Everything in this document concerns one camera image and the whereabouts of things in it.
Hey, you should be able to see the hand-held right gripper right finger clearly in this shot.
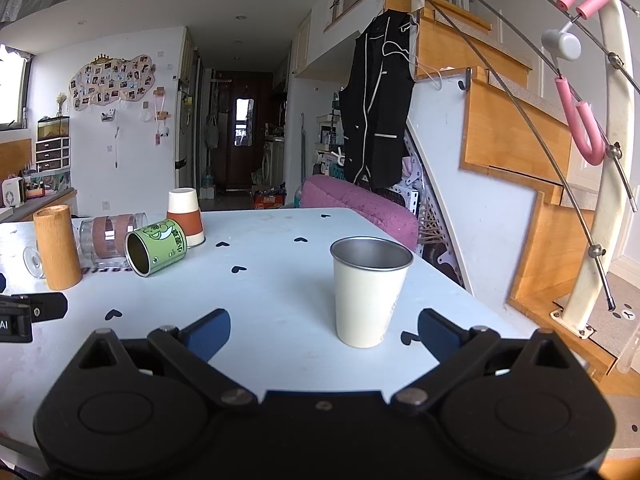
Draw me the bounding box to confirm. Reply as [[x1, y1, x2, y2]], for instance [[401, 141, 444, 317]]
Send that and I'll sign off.
[[391, 308, 576, 411]]

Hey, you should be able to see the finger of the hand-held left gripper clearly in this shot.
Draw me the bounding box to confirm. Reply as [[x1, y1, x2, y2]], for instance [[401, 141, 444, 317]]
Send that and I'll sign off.
[[0, 292, 69, 323]]

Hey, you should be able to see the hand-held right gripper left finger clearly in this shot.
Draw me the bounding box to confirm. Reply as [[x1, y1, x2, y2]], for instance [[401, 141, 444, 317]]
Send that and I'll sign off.
[[75, 308, 259, 410]]

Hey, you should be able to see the wooden cylinder cup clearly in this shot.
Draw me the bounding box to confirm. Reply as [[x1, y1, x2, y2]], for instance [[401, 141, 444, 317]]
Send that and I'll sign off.
[[33, 205, 83, 292]]

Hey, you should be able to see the white metal cup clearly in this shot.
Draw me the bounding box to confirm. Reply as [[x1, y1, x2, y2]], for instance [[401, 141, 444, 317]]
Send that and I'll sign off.
[[329, 236, 415, 350]]

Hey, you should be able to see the clear glass cup brown band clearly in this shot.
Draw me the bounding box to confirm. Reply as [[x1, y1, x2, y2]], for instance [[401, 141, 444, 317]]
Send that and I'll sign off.
[[78, 212, 150, 270]]

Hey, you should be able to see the green printed tin cup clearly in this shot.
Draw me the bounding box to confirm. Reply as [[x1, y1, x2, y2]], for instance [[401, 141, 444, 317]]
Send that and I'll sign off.
[[124, 218, 188, 279]]

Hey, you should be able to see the orange and white paper cup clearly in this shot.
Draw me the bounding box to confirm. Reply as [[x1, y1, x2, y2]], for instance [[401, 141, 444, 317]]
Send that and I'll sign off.
[[166, 187, 207, 250]]

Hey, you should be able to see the white countertop appliance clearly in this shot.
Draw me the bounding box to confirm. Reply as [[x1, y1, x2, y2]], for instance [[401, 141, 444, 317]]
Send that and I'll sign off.
[[0, 178, 26, 209]]

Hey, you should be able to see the red cardboard box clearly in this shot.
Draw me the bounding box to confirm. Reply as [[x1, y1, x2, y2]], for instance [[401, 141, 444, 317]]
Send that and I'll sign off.
[[251, 191, 287, 210]]

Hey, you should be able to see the white pegboard rack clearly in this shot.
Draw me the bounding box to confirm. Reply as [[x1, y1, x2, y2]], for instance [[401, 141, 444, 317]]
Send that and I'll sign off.
[[384, 124, 427, 222]]

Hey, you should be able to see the white drawer unit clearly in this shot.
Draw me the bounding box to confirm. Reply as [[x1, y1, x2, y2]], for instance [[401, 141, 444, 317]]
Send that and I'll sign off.
[[35, 137, 71, 172]]

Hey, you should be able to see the pink upholstered chair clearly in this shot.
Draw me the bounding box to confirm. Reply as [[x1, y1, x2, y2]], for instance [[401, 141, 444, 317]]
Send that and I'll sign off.
[[299, 174, 420, 252]]

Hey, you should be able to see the dark wooden door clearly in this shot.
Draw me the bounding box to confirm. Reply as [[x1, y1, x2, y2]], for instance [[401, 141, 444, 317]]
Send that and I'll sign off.
[[214, 70, 274, 192]]

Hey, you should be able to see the grey stair mat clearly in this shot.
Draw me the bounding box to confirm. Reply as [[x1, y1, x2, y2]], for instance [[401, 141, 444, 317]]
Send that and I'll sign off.
[[552, 271, 640, 362]]

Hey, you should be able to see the metal stair railing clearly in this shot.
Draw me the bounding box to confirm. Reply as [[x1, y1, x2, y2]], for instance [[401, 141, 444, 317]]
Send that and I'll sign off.
[[329, 0, 640, 312]]

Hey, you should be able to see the glass fish tank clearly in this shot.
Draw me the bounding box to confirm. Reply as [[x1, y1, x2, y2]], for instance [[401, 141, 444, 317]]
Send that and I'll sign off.
[[36, 115, 71, 141]]

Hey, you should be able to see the washing machine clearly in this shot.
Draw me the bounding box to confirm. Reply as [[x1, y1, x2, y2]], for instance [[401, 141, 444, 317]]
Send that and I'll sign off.
[[261, 139, 287, 187]]

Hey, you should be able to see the hanging tote bag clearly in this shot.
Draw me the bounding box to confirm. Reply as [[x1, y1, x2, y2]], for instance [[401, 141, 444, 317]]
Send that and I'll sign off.
[[204, 114, 221, 151]]

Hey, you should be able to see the window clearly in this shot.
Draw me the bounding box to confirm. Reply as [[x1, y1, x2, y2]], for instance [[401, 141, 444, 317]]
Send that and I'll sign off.
[[0, 44, 32, 132]]

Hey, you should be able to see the wooden staircase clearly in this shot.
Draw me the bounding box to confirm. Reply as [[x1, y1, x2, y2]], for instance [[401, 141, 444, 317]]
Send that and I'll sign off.
[[384, 0, 640, 397]]

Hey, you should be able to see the black jacket white trim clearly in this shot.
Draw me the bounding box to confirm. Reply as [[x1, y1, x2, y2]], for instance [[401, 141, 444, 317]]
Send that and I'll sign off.
[[338, 9, 417, 192]]

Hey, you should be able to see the pink foam thigh exerciser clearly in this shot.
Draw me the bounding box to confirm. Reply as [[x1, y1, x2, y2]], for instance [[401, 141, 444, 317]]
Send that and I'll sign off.
[[541, 0, 621, 167]]

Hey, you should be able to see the white stair post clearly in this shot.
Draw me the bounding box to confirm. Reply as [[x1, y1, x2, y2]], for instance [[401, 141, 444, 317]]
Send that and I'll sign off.
[[549, 0, 639, 337]]

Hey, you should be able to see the photo collage wall board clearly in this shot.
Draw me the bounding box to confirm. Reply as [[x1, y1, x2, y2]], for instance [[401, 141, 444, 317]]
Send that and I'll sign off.
[[68, 52, 157, 110]]

